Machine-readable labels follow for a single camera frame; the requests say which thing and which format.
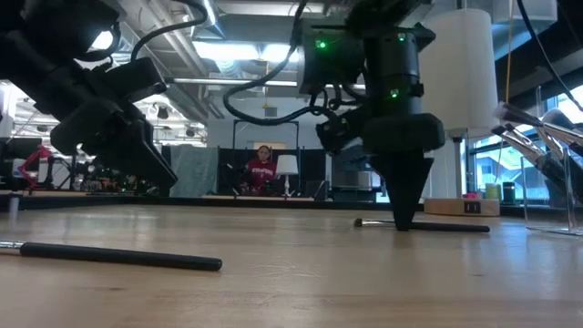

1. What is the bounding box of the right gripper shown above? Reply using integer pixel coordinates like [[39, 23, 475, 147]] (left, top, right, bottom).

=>
[[362, 113, 446, 231]]

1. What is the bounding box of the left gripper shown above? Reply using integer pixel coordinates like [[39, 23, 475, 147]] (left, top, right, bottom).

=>
[[47, 102, 179, 189]]

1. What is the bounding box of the black makeup brush Solve print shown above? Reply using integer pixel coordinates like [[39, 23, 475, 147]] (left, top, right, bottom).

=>
[[353, 218, 492, 234]]

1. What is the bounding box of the clear acrylic organizer container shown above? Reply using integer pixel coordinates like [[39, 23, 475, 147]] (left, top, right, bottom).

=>
[[520, 84, 583, 238]]

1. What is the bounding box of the black cabinet machine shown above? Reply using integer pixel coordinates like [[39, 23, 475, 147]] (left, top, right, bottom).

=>
[[331, 154, 380, 202]]

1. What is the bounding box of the grey-green cloth partition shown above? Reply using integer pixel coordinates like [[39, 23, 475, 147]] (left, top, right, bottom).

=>
[[169, 144, 220, 199]]

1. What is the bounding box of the small white table lamp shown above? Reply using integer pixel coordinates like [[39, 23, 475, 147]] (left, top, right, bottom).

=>
[[275, 154, 300, 198]]

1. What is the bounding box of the person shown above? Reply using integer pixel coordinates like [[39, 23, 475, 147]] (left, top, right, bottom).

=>
[[243, 144, 280, 197]]

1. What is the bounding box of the white shade wooden table lamp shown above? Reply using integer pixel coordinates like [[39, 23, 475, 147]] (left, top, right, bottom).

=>
[[417, 7, 501, 218]]

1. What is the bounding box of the black aluminium table frame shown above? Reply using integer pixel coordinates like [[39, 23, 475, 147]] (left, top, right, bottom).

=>
[[0, 193, 583, 224]]

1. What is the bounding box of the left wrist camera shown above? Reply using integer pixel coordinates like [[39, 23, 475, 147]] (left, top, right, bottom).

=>
[[88, 56, 169, 105]]

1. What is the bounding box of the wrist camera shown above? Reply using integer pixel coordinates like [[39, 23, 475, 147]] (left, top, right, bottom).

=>
[[315, 112, 365, 156], [88, 56, 169, 105]]

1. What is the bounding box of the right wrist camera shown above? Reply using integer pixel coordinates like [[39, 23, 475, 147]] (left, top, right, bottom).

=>
[[315, 112, 365, 156]]

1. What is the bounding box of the black background frame rig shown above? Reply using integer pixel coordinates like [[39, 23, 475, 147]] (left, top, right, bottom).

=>
[[231, 118, 301, 197]]

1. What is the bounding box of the black right camera cable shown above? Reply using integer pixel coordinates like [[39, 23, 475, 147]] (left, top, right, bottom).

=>
[[221, 0, 348, 128]]

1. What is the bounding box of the black camera cable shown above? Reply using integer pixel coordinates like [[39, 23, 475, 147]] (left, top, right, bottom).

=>
[[221, 0, 348, 128], [130, 0, 210, 61]]

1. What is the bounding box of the black left camera cable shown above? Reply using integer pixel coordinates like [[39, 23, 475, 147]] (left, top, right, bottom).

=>
[[130, 0, 210, 61]]

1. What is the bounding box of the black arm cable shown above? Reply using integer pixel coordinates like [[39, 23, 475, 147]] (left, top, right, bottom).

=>
[[516, 0, 583, 113]]

